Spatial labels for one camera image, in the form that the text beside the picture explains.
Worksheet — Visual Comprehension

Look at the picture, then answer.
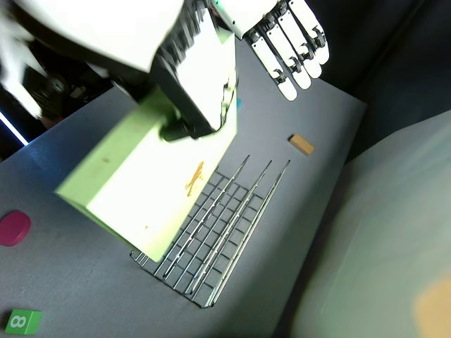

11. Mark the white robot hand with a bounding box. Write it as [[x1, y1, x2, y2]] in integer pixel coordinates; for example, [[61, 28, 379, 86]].
[[211, 0, 331, 102], [154, 17, 239, 142]]

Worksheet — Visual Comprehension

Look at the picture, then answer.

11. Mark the pale green book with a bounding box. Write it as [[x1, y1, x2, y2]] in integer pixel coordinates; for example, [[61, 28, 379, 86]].
[[54, 86, 240, 264]]

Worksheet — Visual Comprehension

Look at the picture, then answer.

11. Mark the wooden block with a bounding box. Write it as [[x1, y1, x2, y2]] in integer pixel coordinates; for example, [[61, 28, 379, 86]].
[[288, 133, 316, 156]]

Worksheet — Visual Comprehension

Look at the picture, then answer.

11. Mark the grey table cloth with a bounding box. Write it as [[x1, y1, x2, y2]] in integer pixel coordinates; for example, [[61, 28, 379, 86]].
[[0, 35, 368, 338]]

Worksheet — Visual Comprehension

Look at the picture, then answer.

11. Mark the pink round disc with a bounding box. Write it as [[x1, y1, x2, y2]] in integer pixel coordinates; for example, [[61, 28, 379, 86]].
[[0, 210, 32, 247]]

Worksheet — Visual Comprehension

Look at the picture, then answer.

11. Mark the green number block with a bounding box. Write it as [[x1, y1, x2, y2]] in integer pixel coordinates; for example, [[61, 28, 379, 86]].
[[5, 308, 44, 335]]

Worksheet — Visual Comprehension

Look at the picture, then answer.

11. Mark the silver wire rack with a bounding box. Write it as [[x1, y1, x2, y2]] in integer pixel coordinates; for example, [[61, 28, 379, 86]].
[[130, 154, 292, 309]]

